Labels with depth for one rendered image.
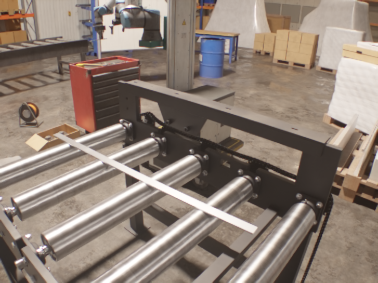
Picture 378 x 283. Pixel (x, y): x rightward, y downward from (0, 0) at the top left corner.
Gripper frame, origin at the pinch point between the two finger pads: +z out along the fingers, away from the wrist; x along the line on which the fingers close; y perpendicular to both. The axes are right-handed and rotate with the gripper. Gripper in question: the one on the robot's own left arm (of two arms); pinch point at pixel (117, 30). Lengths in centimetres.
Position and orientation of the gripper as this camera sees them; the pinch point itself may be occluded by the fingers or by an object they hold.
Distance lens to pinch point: 319.2
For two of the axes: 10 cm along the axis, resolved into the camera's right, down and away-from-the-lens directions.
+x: -7.3, 3.8, -5.7
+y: -6.4, -6.7, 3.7
